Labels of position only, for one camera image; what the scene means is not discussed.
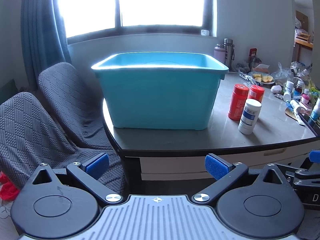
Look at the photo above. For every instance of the orange packet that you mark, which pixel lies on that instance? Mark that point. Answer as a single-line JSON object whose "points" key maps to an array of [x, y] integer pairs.
{"points": [[261, 68]]}

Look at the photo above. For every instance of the steel thermos bottle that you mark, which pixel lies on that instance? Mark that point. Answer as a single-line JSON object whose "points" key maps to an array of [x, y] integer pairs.
{"points": [[228, 50]]}

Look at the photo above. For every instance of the small white bottle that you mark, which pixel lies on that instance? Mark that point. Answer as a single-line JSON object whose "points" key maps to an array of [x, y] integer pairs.
{"points": [[289, 86]]}

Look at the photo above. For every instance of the clear plastic bag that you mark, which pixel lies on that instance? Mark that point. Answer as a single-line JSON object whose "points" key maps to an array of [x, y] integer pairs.
{"points": [[281, 72]]}

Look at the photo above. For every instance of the clear plastic wrapper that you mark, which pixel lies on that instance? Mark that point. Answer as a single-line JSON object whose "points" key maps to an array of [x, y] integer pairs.
{"points": [[246, 77]]}

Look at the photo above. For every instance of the small pink bottle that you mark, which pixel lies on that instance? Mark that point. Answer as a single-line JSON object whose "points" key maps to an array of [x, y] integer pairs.
{"points": [[305, 98]]}

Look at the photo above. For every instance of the red box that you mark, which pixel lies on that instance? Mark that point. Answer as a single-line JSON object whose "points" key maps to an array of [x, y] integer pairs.
{"points": [[252, 55]]}

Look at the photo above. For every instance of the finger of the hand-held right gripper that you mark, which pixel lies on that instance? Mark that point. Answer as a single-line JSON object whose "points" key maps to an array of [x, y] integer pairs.
{"points": [[315, 156]]}

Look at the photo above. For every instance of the tall red bottle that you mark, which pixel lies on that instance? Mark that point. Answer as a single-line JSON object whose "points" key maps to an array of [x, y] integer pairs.
{"points": [[237, 103]]}

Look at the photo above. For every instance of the small brown bottle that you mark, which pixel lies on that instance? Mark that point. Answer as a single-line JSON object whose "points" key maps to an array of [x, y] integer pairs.
{"points": [[299, 87]]}

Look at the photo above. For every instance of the plate of cut fruit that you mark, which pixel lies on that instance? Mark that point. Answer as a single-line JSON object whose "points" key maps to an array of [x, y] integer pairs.
{"points": [[262, 78]]}

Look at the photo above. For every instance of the blue plastic storage bin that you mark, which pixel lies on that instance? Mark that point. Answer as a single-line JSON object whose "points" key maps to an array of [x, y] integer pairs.
{"points": [[160, 97]]}

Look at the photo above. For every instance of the small white round object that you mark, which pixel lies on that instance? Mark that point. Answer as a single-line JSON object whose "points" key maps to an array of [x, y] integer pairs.
{"points": [[276, 89]]}

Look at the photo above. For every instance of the grey marble desktop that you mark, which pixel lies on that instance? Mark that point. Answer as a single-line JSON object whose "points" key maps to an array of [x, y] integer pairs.
{"points": [[225, 136]]}

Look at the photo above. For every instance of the short red bottle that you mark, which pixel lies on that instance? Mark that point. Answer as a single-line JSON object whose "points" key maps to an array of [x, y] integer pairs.
{"points": [[257, 93]]}

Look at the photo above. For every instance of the white desk drawer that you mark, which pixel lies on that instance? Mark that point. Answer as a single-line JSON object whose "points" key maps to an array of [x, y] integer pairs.
{"points": [[185, 163]]}

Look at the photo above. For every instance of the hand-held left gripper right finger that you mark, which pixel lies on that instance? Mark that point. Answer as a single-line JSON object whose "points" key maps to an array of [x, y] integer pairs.
{"points": [[216, 166]]}

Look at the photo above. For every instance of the window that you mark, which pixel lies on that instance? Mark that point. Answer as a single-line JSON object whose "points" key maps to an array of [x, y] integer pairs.
{"points": [[155, 2]]}

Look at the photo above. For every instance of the wooden shelf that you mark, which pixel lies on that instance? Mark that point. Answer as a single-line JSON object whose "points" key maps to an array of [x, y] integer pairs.
{"points": [[303, 37]]}

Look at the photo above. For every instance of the grey textured chair cushion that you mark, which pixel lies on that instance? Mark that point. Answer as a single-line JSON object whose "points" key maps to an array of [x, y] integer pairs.
{"points": [[32, 135], [67, 97]]}

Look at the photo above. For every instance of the small white window sensor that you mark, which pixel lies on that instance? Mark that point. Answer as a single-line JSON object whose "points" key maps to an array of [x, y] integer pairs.
{"points": [[205, 32]]}

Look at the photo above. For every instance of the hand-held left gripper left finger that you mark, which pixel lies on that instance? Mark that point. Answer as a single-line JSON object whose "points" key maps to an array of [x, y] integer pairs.
{"points": [[97, 165]]}

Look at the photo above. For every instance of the blue curtain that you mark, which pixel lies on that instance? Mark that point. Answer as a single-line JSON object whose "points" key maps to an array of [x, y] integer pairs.
{"points": [[42, 30]]}

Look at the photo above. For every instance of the blue spray bottle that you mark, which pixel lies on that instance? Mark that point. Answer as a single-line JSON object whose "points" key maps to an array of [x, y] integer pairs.
{"points": [[315, 112]]}

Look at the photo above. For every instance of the pink thermos bottle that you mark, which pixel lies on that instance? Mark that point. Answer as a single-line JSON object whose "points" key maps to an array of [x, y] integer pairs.
{"points": [[220, 53]]}

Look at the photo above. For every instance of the red cloth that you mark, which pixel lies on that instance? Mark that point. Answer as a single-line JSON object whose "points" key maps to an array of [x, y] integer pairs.
{"points": [[8, 190]]}

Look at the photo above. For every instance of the white bottle blue label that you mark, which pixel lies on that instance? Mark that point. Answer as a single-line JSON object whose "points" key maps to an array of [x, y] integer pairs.
{"points": [[248, 117]]}

